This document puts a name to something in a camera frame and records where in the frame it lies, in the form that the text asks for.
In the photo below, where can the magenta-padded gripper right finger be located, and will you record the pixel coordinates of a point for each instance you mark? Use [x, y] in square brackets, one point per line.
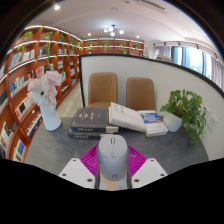
[148, 172]

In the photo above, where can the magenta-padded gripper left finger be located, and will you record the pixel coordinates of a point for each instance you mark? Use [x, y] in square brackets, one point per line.
[75, 172]

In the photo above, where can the white computer mouse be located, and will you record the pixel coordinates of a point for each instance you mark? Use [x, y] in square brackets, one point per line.
[112, 160]

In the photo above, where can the white book with blue cover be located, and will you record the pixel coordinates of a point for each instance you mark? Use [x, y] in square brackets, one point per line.
[151, 121]

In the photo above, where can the thick dark hardcover book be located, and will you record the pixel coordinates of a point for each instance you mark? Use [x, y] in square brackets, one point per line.
[90, 118]

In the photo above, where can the white ceramic jug vase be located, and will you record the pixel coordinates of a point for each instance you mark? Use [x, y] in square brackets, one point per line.
[50, 118]

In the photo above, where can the white thick book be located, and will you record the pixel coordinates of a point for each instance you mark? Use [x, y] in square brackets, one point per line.
[125, 116]

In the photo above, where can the green plant in white pot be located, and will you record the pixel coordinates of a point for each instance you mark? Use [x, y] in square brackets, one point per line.
[183, 106]

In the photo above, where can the tan upholstered chair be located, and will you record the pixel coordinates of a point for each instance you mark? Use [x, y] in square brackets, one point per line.
[140, 93]
[102, 88]

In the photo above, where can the pink and white flower bouquet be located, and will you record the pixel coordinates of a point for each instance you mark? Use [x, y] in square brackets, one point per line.
[45, 86]

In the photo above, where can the curved wooden bookshelf unit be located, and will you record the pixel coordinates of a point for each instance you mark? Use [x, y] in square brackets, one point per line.
[20, 83]

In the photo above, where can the large glass window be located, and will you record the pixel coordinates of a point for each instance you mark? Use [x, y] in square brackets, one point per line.
[193, 60]

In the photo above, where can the wooden shelf unit with plants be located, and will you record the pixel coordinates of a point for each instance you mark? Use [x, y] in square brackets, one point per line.
[113, 46]

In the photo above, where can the ceiling light cluster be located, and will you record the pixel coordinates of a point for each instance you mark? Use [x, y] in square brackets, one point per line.
[112, 30]

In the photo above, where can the white wall socket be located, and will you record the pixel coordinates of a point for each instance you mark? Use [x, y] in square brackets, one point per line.
[212, 122]

